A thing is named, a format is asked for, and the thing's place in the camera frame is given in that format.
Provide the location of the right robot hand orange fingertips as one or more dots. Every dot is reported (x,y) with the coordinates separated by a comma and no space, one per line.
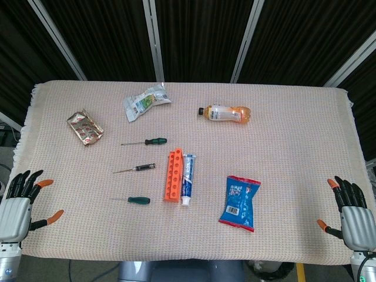
(357,226)

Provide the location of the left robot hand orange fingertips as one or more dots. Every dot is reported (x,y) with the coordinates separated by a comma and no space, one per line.
(14,214)

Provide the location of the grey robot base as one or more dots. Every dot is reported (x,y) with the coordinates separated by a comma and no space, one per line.
(176,273)

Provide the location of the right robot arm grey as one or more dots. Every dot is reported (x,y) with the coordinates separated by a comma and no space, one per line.
(357,264)

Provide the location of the black metal precision screwdriver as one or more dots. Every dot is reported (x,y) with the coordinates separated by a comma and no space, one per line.
(144,167)

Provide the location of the orange plastic holder block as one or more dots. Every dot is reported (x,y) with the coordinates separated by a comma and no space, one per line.
(173,182)

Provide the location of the gold red foil packet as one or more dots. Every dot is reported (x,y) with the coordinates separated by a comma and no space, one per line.
(85,127)

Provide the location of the blue red snack bag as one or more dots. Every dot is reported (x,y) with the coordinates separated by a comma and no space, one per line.
(239,202)

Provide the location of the beige woven tablecloth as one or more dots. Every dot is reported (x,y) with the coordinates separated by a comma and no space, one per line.
(264,147)

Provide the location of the silver white snack pouch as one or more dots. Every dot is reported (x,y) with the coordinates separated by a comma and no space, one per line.
(141,102)

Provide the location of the orange drink plastic bottle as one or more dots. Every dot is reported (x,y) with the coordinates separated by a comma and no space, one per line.
(226,113)

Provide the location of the white blue toothpaste tube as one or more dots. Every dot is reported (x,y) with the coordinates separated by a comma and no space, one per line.
(188,176)

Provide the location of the black pleated curtain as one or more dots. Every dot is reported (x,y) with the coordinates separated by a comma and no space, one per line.
(199,38)

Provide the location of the white metal frame bar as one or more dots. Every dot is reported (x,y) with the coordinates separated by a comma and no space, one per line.
(10,122)

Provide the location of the white metal frame post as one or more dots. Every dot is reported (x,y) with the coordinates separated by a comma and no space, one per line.
(55,36)
(246,41)
(154,41)
(349,64)

